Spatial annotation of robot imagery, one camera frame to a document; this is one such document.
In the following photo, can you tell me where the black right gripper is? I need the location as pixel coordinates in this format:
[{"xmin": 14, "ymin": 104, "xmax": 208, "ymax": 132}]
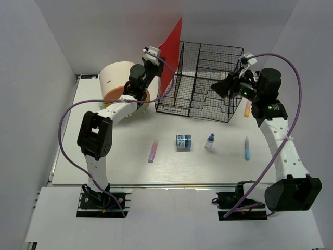
[{"xmin": 210, "ymin": 67, "xmax": 262, "ymax": 102}]

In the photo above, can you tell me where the red folder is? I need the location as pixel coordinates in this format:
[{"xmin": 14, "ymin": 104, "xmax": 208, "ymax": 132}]
[{"xmin": 158, "ymin": 18, "xmax": 183, "ymax": 96}]

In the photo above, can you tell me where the blue labelled clear jar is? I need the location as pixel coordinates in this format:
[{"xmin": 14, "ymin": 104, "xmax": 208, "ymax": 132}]
[{"xmin": 175, "ymin": 134, "xmax": 192, "ymax": 152}]

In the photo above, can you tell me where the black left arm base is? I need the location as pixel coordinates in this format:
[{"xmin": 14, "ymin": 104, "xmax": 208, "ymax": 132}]
[{"xmin": 76, "ymin": 184, "xmax": 132, "ymax": 218}]

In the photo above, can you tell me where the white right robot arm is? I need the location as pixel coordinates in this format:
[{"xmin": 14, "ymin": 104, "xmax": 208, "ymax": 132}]
[{"xmin": 211, "ymin": 68, "xmax": 322, "ymax": 212}]

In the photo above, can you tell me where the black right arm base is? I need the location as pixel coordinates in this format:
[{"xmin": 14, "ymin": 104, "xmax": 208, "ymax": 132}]
[{"xmin": 211, "ymin": 181, "xmax": 268, "ymax": 221}]

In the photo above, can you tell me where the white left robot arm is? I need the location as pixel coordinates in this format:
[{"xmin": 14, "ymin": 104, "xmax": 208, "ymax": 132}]
[{"xmin": 77, "ymin": 51, "xmax": 166, "ymax": 208}]

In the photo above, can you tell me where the orange highlighter pen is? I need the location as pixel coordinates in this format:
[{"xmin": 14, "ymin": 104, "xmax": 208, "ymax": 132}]
[{"xmin": 244, "ymin": 101, "xmax": 251, "ymax": 118}]

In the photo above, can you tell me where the round white drawer cabinet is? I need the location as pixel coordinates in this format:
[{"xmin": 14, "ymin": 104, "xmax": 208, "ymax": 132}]
[{"xmin": 98, "ymin": 61, "xmax": 151, "ymax": 124}]

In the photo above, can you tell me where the small blue cap bottle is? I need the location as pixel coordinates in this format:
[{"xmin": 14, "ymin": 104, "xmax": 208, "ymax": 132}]
[{"xmin": 204, "ymin": 133, "xmax": 215, "ymax": 150}]

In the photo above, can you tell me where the blue highlighter pen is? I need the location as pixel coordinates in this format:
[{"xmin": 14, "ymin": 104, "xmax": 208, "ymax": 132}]
[{"xmin": 245, "ymin": 137, "xmax": 250, "ymax": 161}]

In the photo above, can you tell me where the pink highlighter pen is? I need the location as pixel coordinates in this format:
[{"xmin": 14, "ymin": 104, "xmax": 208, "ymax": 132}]
[{"xmin": 148, "ymin": 140, "xmax": 158, "ymax": 163}]

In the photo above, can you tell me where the black wire mesh organizer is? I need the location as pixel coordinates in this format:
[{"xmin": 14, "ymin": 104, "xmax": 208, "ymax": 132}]
[{"xmin": 155, "ymin": 41, "xmax": 244, "ymax": 123}]

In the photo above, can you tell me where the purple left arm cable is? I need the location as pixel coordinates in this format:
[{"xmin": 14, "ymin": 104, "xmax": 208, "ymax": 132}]
[{"xmin": 57, "ymin": 51, "xmax": 175, "ymax": 217}]

